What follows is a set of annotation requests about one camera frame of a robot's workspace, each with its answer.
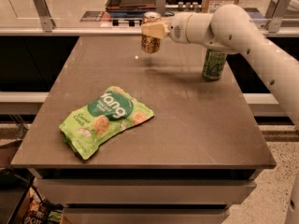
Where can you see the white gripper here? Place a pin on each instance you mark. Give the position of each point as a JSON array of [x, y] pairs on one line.
[[177, 28]]

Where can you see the orange soda can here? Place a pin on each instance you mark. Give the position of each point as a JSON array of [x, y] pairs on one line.
[[150, 44]]

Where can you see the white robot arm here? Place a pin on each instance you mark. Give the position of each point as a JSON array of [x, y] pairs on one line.
[[231, 30]]

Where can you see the green soda can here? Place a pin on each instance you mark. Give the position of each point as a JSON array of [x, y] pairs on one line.
[[213, 64]]

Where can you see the green rice chip bag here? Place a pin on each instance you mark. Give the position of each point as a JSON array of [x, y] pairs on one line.
[[90, 126]]

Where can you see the snack bag on floor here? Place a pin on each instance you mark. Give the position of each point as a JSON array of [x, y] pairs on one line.
[[43, 212]]

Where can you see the grey upper drawer front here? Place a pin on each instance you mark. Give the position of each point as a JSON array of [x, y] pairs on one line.
[[144, 191]]

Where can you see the grey drawer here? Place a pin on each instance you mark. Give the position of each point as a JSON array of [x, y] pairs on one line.
[[145, 216], [144, 191]]

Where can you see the grey lower drawer front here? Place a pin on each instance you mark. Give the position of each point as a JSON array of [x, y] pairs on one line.
[[145, 216]]

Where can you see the centre metal bracket post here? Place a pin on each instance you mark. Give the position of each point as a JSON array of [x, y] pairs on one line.
[[160, 7]]

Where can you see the metal bracket post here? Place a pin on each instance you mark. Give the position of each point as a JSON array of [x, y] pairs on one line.
[[160, 7], [280, 15], [47, 22]]

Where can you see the right metal bracket post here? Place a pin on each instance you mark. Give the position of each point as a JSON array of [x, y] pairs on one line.
[[280, 15]]

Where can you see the left metal bracket post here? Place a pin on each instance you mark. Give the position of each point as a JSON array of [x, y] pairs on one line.
[[47, 22]]

